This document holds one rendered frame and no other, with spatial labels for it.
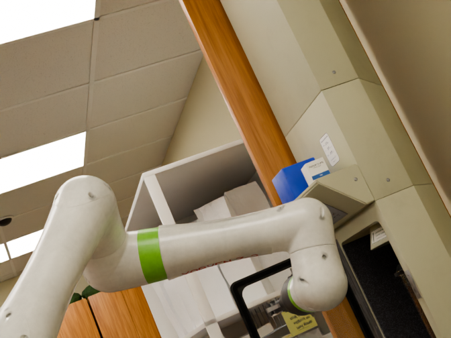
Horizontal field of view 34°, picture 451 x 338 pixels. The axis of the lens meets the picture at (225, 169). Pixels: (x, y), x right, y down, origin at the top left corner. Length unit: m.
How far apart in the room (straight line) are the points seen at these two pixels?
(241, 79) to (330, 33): 0.40
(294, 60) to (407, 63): 0.47
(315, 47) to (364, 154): 0.30
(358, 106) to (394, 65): 0.50
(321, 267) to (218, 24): 1.01
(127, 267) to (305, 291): 0.37
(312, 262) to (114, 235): 0.40
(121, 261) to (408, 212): 0.69
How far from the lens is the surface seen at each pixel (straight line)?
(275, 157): 2.11
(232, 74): 2.18
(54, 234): 1.37
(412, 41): 2.20
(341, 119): 1.79
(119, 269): 1.53
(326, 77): 1.83
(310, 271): 1.48
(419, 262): 1.76
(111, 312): 6.83
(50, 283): 1.29
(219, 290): 3.03
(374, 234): 1.88
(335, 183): 1.73
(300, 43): 1.85
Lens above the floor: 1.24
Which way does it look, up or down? 13 degrees up
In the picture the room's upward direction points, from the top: 24 degrees counter-clockwise
